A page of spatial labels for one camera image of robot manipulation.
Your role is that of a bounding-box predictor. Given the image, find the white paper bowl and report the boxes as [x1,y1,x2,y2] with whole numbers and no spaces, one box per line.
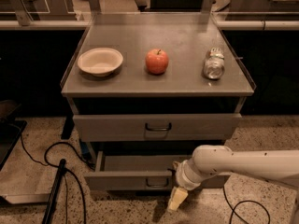
[78,48,123,77]

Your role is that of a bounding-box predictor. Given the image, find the dark base plate left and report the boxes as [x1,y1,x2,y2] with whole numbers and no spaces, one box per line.
[0,99,28,172]

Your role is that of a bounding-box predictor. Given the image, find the white horizontal rail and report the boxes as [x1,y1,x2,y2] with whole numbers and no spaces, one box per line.
[0,20,299,31]

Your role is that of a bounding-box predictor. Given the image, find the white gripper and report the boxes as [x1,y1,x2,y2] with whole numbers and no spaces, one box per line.
[167,159,205,212]

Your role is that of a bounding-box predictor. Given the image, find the black cable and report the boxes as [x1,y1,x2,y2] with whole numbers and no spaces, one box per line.
[221,185,271,224]
[8,123,94,224]

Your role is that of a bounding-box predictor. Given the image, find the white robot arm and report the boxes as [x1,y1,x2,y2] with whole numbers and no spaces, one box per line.
[167,145,299,211]

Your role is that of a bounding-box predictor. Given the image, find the black bar on floor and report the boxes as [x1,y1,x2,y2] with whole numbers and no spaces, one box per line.
[42,159,66,224]

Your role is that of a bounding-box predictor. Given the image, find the black cable on left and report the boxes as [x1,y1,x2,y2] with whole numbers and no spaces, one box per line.
[8,123,94,224]

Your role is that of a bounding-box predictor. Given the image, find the black cable on right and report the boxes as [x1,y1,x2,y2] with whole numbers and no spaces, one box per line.
[221,185,271,224]

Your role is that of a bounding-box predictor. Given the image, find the grey top drawer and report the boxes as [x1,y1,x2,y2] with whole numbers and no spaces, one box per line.
[73,114,241,142]

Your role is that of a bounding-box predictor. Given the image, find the grey drawer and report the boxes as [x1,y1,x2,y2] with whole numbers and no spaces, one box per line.
[73,114,241,142]
[83,150,232,192]

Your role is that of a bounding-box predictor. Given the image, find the red apple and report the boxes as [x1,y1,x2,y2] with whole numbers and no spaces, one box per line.
[145,49,169,75]

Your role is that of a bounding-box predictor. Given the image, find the grey drawer cabinet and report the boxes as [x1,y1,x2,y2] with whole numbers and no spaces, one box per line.
[60,12,256,198]

